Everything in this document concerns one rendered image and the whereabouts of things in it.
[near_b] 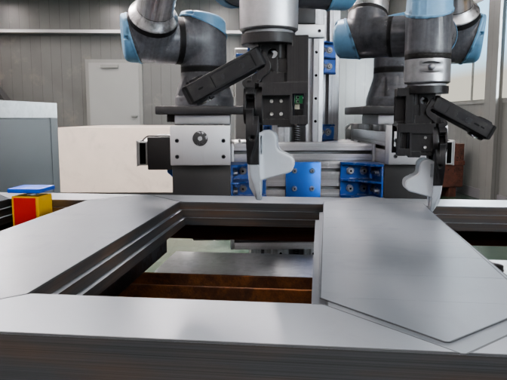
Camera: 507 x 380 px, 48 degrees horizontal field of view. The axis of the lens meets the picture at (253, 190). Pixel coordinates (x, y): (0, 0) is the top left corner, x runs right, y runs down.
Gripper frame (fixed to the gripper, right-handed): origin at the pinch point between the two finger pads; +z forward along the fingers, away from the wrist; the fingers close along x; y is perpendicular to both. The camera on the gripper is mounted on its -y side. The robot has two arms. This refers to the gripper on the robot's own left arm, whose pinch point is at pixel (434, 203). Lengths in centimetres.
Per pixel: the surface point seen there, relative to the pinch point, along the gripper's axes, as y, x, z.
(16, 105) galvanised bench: 91, -29, -18
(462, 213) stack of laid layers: -5.2, -2.9, 2.1
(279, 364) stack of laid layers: 22, 62, 2
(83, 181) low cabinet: 304, -560, 62
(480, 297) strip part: 6, 50, 1
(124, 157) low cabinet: 253, -567, 33
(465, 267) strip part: 4.5, 39.4, 0.7
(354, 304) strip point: 17, 53, 1
